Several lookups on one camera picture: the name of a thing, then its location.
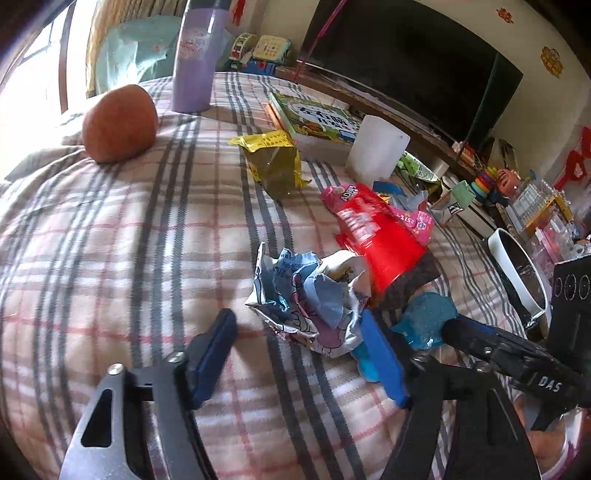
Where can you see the children's picture book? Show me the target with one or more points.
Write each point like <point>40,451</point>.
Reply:
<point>313,124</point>

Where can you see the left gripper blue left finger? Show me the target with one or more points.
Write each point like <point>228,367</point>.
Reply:
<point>206,356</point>

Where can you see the large black television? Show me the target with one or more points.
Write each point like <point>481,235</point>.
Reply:
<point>422,61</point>

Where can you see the green drink carton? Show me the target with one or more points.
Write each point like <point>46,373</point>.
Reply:
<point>453,202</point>

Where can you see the cartoon paper wrapper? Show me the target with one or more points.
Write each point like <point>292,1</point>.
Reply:
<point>317,302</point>

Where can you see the plaid checkered blanket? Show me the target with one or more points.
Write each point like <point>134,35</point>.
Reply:
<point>125,263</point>

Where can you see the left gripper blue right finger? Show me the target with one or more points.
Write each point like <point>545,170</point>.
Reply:
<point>390,368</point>

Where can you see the white foam block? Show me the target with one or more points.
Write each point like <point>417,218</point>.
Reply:
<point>376,151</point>

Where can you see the teal floral covered furniture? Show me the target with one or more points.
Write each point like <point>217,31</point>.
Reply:
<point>136,51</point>

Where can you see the teal plastic wrapper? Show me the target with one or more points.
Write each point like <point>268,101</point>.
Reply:
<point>423,319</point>

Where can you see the black white trash bin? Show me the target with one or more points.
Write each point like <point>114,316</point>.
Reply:
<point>525,286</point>

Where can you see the rainbow stacking ring toy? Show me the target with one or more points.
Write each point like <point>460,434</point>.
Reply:
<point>484,183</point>

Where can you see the green snack wrapper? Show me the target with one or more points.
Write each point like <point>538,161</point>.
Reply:
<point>417,169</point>

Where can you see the pink candy wrapper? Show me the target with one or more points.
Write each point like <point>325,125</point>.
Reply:
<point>388,198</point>

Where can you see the red peach fruit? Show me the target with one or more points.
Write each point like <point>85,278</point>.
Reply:
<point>120,126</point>

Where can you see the yellow snack wrapper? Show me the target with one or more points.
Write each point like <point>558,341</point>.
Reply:
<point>273,161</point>

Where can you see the red snack bag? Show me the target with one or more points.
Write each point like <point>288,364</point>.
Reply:
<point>369,225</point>

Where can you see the purple thermos bottle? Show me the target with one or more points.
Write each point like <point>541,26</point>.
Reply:
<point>198,48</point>

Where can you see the yellow toy telephone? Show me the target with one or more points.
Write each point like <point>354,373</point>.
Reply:
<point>272,49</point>

